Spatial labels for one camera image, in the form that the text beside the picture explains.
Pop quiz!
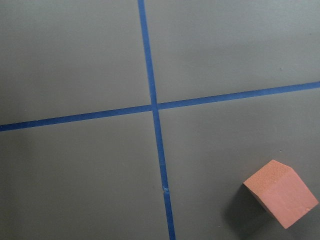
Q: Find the orange foam block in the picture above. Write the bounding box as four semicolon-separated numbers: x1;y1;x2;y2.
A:
243;159;319;229

